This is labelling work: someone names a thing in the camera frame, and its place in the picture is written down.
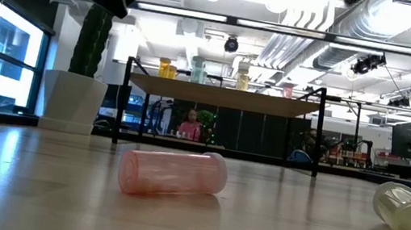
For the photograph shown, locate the orange medicine bottle white cap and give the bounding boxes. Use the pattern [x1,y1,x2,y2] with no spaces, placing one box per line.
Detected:
[167,64,179,81]
[157,56,172,79]

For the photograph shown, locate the tall green cactus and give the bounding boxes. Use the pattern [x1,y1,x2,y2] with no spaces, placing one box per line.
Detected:
[67,0,116,81]

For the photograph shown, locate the long linear ceiling light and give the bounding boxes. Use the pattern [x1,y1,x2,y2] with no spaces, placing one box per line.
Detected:
[34,0,411,56]

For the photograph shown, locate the black ceiling spotlight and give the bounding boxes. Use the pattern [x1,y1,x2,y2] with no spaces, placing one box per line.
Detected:
[222,34,241,55]
[349,50,388,80]
[387,94,411,110]

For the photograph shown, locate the white planter pot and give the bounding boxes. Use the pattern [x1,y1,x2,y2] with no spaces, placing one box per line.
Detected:
[36,68,111,139]

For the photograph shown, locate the black computer monitor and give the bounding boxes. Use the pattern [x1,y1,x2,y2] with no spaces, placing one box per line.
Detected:
[388,125,411,162]

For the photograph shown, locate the large glass window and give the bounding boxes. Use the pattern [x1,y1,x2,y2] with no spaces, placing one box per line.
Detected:
[0,0,57,118]

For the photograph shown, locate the person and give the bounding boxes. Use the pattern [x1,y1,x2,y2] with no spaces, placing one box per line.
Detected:
[299,128,321,159]
[176,107,206,143]

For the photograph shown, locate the small green plant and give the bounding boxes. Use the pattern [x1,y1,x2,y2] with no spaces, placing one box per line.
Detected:
[193,108,218,144]

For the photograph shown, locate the blue rounded chair back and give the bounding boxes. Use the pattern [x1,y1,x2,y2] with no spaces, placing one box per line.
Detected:
[288,148,313,165]

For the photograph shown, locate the black partition panels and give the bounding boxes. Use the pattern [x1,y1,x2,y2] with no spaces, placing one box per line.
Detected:
[166,99,322,164]

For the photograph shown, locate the silver ventilation duct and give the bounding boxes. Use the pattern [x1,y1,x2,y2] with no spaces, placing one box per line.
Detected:
[311,0,411,85]

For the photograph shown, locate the wooden shelf black metal frame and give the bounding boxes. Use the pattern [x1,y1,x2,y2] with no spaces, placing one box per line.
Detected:
[110,55,332,179]

